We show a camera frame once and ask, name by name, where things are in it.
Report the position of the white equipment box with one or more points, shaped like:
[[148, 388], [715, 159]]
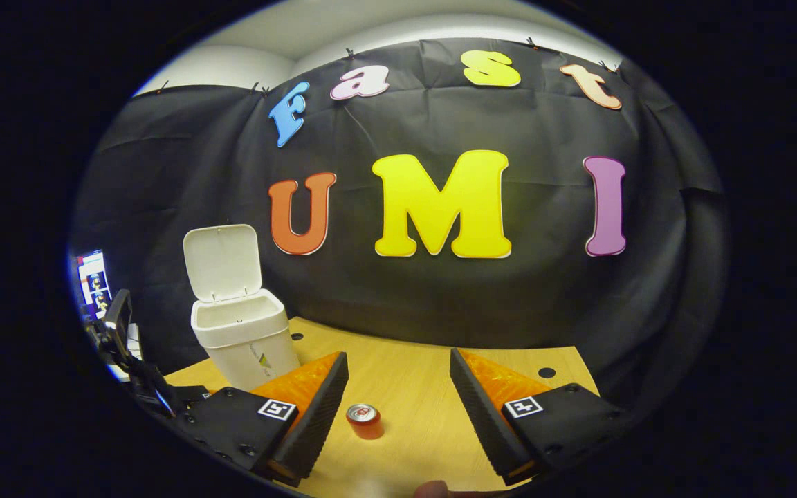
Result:
[[135, 339]]

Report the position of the white desktop garbage bin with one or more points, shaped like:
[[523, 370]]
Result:
[[246, 346]]

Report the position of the wooden desktop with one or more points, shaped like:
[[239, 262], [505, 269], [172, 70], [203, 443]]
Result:
[[412, 373]]

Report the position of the computer monitor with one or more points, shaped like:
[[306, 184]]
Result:
[[94, 280]]

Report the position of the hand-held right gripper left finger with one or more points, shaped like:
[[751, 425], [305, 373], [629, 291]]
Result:
[[315, 415]]

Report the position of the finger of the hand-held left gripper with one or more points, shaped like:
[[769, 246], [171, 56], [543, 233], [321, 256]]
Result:
[[194, 398]]

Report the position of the red pop can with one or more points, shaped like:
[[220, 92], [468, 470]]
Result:
[[366, 425]]

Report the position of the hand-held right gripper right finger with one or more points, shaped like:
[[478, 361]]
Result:
[[485, 415]]

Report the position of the black backdrop cloth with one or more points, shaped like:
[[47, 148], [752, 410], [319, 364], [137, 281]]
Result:
[[544, 207]]

